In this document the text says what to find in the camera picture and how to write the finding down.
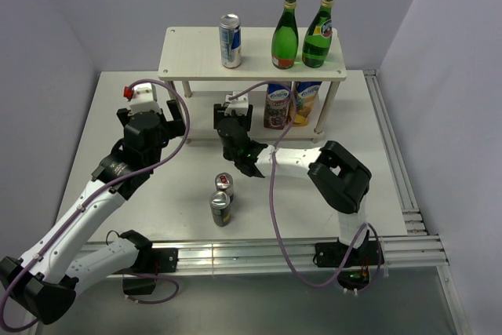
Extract small red-top silver can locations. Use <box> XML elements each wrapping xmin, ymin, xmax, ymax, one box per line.
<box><xmin>215</xmin><ymin>173</ymin><xmax>235</xmax><ymax>201</ymax></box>

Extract purple cable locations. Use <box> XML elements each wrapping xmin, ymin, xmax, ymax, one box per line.
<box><xmin>0</xmin><ymin>78</ymin><xmax>192</xmax><ymax>332</ymax></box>
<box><xmin>229</xmin><ymin>82</ymin><xmax>384</xmax><ymax>293</ymax></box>

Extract orange juice carton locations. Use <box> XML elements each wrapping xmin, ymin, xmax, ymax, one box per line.
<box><xmin>289</xmin><ymin>82</ymin><xmax>322</xmax><ymax>127</ymax></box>

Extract green bottle with yellow label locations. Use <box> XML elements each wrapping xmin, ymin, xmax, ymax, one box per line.
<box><xmin>302</xmin><ymin>0</ymin><xmax>334</xmax><ymax>68</ymax></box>

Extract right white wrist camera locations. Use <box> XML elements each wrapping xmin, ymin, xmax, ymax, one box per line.
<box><xmin>224</xmin><ymin>92</ymin><xmax>249</xmax><ymax>116</ymax></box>

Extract purple juice carton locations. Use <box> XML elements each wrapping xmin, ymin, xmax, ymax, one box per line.
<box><xmin>264</xmin><ymin>82</ymin><xmax>292</xmax><ymax>129</ymax></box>

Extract white wooden two-tier shelf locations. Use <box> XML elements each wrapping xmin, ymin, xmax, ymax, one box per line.
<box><xmin>158</xmin><ymin>27</ymin><xmax>347</xmax><ymax>142</ymax></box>

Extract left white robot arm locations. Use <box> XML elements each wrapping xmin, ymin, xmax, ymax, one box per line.
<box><xmin>1</xmin><ymin>100</ymin><xmax>187</xmax><ymax>325</ymax></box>

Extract blue silver energy drink can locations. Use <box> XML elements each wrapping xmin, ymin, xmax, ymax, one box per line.
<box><xmin>219</xmin><ymin>13</ymin><xmax>242</xmax><ymax>68</ymax></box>

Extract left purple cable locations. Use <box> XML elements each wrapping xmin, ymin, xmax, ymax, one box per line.
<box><xmin>0</xmin><ymin>78</ymin><xmax>192</xmax><ymax>332</ymax></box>

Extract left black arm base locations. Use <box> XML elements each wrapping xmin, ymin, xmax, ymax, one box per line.
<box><xmin>105</xmin><ymin>230</ymin><xmax>179</xmax><ymax>304</ymax></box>

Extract aluminium front rail frame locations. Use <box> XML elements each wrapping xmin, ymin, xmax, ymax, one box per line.
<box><xmin>21</xmin><ymin>209</ymin><xmax>464</xmax><ymax>335</ymax></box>

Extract aluminium right side rail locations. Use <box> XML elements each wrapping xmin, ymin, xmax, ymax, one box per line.
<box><xmin>363</xmin><ymin>70</ymin><xmax>429</xmax><ymax>236</ymax></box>

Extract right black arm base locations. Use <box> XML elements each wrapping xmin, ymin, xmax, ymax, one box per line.
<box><xmin>309</xmin><ymin>232</ymin><xmax>385</xmax><ymax>293</ymax></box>

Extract green bottle with red label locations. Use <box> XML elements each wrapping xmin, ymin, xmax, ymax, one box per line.
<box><xmin>271</xmin><ymin>0</ymin><xmax>299</xmax><ymax>69</ymax></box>

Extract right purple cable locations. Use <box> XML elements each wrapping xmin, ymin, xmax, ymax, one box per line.
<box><xmin>229</xmin><ymin>82</ymin><xmax>384</xmax><ymax>293</ymax></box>

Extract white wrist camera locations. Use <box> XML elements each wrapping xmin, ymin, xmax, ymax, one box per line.
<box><xmin>224</xmin><ymin>92</ymin><xmax>249</xmax><ymax>116</ymax></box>
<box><xmin>123</xmin><ymin>82</ymin><xmax>160</xmax><ymax>115</ymax></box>

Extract black can with yellow label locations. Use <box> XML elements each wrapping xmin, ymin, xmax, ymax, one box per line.
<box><xmin>209</xmin><ymin>191</ymin><xmax>231</xmax><ymax>227</ymax></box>

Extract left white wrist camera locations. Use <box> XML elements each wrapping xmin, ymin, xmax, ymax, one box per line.
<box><xmin>123</xmin><ymin>82</ymin><xmax>160</xmax><ymax>115</ymax></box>

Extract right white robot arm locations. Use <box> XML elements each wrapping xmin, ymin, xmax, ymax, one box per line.
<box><xmin>213</xmin><ymin>104</ymin><xmax>372</xmax><ymax>264</ymax></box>

